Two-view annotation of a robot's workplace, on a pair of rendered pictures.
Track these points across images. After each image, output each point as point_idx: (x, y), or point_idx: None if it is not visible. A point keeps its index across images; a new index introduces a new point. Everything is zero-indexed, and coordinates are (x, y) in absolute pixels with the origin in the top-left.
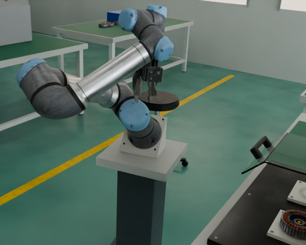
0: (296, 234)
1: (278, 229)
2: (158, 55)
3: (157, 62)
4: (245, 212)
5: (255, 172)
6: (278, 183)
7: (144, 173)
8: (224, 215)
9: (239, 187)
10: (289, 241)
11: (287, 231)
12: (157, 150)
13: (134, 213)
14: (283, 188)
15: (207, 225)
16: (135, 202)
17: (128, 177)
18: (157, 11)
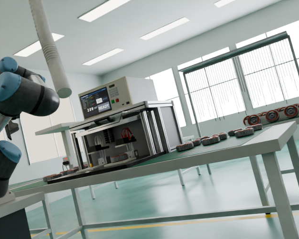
0: (126, 156)
1: (120, 161)
2: (44, 82)
3: None
4: (103, 168)
5: (55, 183)
6: (76, 173)
7: (32, 200)
8: (101, 173)
9: (72, 179)
10: (129, 159)
11: (124, 158)
12: (11, 192)
13: None
14: (81, 172)
15: (110, 172)
16: None
17: (8, 228)
18: None
